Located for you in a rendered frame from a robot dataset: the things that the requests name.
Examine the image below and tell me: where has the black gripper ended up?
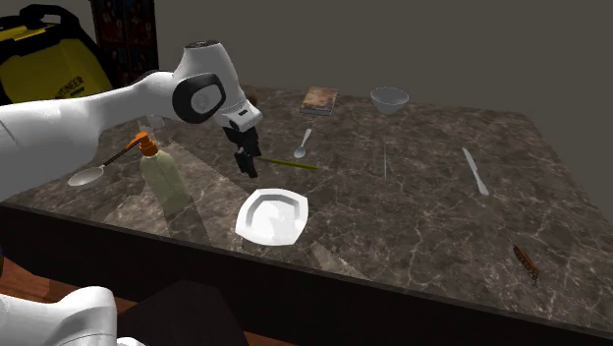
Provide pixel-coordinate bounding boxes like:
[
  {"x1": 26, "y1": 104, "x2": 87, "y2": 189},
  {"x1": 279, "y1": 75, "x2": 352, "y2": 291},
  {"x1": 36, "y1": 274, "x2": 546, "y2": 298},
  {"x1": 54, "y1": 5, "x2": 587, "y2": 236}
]
[{"x1": 221, "y1": 120, "x2": 262, "y2": 180}]

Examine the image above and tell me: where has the yellow and black bag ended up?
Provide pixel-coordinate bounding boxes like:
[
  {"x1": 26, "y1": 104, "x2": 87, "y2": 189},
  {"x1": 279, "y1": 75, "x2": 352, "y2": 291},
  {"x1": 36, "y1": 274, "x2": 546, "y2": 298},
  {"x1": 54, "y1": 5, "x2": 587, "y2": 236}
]
[{"x1": 0, "y1": 4, "x2": 116, "y2": 106}]

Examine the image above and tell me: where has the grey bowl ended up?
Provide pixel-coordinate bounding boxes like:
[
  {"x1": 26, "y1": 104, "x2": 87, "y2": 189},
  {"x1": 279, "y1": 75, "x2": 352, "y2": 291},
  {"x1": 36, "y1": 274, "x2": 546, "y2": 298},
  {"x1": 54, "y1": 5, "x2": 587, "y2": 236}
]
[{"x1": 369, "y1": 86, "x2": 411, "y2": 116}]

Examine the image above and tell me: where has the pump bottle with orange top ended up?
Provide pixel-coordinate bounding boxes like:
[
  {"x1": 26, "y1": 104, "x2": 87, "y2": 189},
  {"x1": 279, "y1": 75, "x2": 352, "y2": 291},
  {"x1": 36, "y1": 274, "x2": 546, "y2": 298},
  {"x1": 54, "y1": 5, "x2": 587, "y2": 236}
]
[{"x1": 126, "y1": 131, "x2": 193, "y2": 217}]

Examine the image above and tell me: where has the dark robot stand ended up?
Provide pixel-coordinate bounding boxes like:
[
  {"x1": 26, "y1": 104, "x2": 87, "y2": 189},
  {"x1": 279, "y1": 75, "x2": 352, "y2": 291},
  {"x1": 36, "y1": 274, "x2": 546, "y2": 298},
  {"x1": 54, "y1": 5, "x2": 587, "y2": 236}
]
[{"x1": 116, "y1": 279, "x2": 251, "y2": 346}]

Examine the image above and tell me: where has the silver spoon with black handle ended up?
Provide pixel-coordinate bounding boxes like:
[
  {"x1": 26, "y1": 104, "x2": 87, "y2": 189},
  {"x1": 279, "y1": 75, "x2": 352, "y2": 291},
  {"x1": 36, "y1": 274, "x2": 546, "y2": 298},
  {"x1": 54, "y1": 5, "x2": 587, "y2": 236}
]
[{"x1": 67, "y1": 145, "x2": 139, "y2": 188}]

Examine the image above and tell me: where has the brown book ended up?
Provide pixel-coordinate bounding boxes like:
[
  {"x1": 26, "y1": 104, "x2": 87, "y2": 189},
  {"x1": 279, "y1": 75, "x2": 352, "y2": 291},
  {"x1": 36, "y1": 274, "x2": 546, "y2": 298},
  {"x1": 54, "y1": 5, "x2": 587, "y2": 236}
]
[{"x1": 299, "y1": 86, "x2": 339, "y2": 117}]

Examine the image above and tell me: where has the brown patterned knife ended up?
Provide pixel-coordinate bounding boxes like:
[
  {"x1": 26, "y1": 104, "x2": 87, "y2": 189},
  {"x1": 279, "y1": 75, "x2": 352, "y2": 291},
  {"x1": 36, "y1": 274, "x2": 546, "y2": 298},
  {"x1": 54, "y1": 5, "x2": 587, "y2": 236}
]
[{"x1": 512, "y1": 244, "x2": 540, "y2": 284}]

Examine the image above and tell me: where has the green pencil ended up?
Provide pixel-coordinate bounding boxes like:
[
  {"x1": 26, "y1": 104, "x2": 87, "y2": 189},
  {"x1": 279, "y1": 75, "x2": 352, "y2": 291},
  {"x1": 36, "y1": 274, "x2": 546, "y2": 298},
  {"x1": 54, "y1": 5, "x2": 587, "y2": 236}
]
[{"x1": 258, "y1": 156, "x2": 319, "y2": 171}]

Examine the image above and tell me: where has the white octagonal plate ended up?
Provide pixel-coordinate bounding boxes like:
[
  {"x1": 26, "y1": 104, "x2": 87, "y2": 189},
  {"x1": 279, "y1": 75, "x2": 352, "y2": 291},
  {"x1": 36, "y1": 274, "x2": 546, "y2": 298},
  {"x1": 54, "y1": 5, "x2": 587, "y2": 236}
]
[{"x1": 234, "y1": 188, "x2": 310, "y2": 248}]

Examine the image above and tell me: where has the silver table knife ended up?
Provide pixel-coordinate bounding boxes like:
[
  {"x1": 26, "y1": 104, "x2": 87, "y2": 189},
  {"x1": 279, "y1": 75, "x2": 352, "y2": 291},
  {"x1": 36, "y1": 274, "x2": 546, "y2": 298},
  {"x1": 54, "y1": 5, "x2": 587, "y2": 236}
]
[{"x1": 461, "y1": 146, "x2": 490, "y2": 198}]

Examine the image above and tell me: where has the small silver spoon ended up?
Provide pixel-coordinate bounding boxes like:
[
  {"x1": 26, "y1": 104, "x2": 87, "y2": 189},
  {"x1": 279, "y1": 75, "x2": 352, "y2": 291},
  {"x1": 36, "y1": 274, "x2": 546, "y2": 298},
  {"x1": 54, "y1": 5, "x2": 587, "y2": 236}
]
[{"x1": 293, "y1": 127, "x2": 313, "y2": 160}]

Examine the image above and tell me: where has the dark bookshelf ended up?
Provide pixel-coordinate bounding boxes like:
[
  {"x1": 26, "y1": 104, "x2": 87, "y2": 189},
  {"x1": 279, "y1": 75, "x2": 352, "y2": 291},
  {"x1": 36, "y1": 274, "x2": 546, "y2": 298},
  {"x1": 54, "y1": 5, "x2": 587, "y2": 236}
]
[{"x1": 88, "y1": 0, "x2": 160, "y2": 87}]

